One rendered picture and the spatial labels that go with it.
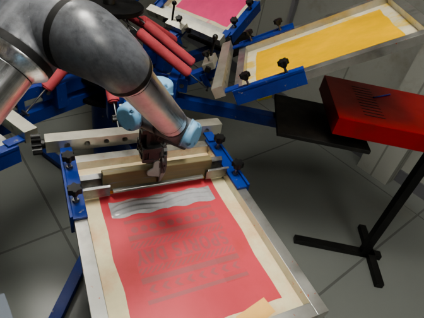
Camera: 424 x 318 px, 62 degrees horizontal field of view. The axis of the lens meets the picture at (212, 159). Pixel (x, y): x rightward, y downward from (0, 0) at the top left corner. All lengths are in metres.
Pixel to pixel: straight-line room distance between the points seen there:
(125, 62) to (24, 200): 2.13
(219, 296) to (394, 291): 1.78
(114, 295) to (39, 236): 1.45
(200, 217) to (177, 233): 0.10
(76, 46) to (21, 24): 0.09
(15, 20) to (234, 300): 0.82
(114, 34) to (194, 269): 0.71
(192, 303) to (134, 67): 0.65
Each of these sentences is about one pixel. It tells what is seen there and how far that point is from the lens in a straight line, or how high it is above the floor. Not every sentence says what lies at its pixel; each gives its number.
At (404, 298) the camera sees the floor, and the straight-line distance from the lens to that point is 2.67.
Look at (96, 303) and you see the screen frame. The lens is 0.97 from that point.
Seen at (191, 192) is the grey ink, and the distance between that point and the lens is 1.26.
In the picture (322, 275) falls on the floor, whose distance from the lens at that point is 2.47.
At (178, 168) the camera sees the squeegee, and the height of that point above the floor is 1.04.
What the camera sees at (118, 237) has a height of 0.95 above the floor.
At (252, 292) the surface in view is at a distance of 1.06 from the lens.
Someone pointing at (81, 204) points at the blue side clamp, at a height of 1.00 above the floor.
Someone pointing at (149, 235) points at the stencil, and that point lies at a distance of 1.13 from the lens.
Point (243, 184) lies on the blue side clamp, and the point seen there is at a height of 1.00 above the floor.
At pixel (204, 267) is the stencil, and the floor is 0.95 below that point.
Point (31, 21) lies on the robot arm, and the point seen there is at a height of 1.63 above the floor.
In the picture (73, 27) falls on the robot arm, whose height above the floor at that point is 1.64.
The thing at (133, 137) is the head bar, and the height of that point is 1.02.
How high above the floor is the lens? 1.83
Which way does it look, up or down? 38 degrees down
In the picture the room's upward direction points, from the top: 12 degrees clockwise
